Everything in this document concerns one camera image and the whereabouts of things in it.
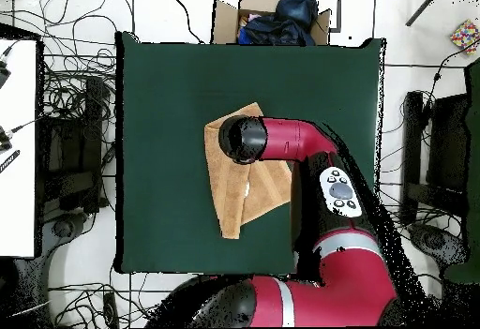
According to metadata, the multicoloured patterned item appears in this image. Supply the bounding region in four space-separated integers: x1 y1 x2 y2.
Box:
449 19 480 55

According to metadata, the brown cardboard box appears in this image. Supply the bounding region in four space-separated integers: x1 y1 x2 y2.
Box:
211 0 332 47

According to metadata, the dark rectangular frame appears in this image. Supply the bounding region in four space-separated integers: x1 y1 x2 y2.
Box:
328 0 343 33

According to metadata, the dark green table cloth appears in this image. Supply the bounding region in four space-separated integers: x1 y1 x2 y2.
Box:
115 31 386 276

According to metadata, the white desk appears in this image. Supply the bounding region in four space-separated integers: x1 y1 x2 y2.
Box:
0 37 38 259

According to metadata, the black device on desk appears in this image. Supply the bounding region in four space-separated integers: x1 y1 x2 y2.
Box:
0 58 12 90

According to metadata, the dark slanted rod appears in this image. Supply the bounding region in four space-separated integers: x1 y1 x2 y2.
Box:
405 0 447 27

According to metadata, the black frame stand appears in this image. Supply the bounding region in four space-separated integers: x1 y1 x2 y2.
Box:
398 90 470 225
37 75 110 214

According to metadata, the black power strip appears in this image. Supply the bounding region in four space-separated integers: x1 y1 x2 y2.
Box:
102 292 120 328

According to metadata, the grey round stand base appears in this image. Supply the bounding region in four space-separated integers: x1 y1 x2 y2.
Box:
40 212 91 255
406 221 470 266

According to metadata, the dark blue clothing pile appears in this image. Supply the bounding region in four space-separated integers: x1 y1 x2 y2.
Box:
236 0 319 47

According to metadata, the tan terry towel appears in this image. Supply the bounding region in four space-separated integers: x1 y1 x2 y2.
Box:
202 101 293 240

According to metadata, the black cable tangle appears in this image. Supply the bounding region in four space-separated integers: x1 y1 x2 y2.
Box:
374 178 466 240
48 264 170 328
37 0 118 120

